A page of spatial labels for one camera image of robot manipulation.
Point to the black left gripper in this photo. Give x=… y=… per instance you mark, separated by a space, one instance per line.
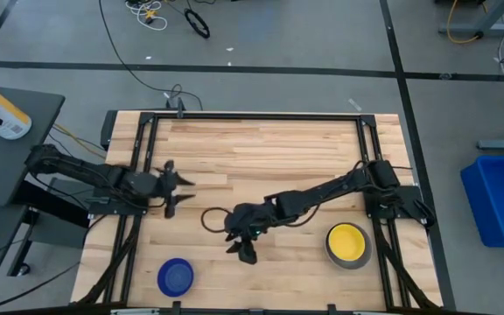
x=151 y=186

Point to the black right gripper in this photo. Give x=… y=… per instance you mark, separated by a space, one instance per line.
x=249 y=221

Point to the blue plastic bowl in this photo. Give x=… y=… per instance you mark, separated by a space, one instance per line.
x=175 y=277

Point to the yellow plastic bowl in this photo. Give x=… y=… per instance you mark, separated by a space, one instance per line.
x=346 y=242

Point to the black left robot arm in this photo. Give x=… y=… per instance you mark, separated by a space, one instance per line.
x=81 y=172

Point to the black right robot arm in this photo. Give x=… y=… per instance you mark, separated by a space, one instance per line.
x=322 y=190

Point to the dark grey side table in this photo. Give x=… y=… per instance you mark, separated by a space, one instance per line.
x=7 y=166

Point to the large blue plastic bin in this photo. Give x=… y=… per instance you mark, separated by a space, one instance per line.
x=501 y=201

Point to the grey metal bar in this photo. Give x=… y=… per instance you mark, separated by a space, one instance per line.
x=503 y=144

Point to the grey metal stand leg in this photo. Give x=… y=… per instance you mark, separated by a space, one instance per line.
x=484 y=28

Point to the black aluminium table frame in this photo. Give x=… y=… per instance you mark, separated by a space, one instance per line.
x=256 y=116

